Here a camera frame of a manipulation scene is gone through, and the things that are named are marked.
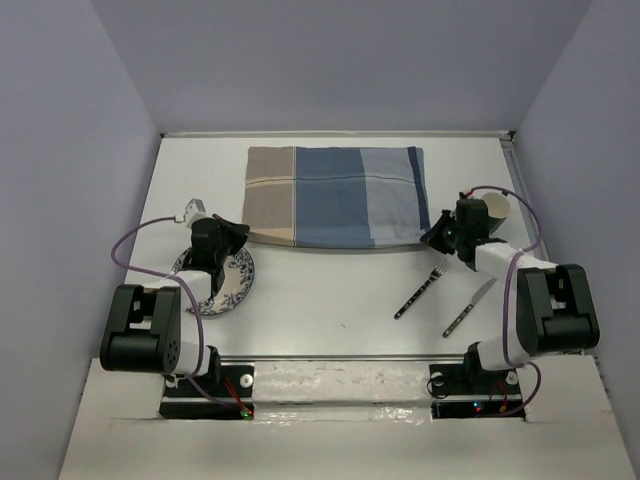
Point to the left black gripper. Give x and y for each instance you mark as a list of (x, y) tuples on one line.
[(236, 232)]

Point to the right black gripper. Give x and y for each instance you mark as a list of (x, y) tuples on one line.
[(432, 237)]

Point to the blue beige checked cloth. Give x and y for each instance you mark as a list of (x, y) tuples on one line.
[(336, 197)]

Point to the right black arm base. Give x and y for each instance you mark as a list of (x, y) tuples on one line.
[(457, 394)]

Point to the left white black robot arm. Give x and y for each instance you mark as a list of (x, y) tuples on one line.
[(158, 328)]

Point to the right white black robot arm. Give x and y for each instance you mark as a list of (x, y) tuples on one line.
[(486, 355)]

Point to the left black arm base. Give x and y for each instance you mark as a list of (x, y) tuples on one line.
[(230, 398)]

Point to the blue floral white plate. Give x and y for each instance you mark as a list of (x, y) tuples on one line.
[(238, 278)]

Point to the dark green white mug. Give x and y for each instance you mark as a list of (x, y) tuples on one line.
[(498, 208)]

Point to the silver fork black handle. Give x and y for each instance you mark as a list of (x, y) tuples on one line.
[(434, 276)]

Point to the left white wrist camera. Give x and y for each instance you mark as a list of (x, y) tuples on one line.
[(194, 211)]

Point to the silver knife black handle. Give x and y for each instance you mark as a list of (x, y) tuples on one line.
[(475, 299)]

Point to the aluminium table rail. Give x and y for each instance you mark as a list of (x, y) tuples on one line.
[(512, 160)]

